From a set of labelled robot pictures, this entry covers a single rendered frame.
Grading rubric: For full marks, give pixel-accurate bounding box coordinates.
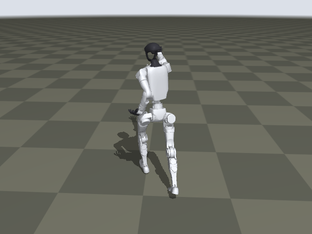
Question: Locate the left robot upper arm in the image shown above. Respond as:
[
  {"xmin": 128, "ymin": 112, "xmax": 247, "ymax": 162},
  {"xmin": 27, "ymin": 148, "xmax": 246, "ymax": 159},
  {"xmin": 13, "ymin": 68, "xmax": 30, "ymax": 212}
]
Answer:
[{"xmin": 136, "ymin": 68, "xmax": 153, "ymax": 99}]

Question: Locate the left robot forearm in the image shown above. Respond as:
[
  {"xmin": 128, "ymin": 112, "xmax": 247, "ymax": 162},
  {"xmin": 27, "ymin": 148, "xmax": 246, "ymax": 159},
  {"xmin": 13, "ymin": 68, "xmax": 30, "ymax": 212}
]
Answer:
[{"xmin": 137, "ymin": 92, "xmax": 149, "ymax": 115}]

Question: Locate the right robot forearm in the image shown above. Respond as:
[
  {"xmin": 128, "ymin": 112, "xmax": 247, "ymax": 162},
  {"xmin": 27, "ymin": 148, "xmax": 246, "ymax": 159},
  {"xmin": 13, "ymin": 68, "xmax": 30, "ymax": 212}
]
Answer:
[{"xmin": 157, "ymin": 52, "xmax": 167, "ymax": 62}]

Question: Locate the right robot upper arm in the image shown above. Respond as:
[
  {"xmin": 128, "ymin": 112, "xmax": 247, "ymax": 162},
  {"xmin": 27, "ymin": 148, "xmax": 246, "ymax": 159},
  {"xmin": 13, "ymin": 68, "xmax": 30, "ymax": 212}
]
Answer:
[{"xmin": 159, "ymin": 58, "xmax": 172, "ymax": 73}]

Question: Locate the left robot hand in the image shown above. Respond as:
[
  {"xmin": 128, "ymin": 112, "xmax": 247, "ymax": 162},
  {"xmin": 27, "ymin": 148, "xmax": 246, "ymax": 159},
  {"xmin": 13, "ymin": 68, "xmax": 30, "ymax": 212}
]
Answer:
[{"xmin": 128, "ymin": 108, "xmax": 139, "ymax": 116}]

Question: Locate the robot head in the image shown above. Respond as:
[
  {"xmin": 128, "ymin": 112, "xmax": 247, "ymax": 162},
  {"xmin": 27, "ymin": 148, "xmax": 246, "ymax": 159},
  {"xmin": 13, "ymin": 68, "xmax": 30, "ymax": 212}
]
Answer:
[{"xmin": 144, "ymin": 43, "xmax": 162, "ymax": 67}]

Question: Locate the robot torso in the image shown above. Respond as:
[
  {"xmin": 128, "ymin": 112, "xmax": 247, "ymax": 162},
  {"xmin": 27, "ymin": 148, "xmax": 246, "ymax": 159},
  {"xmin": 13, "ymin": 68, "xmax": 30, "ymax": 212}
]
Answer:
[{"xmin": 144, "ymin": 62, "xmax": 169, "ymax": 122}]

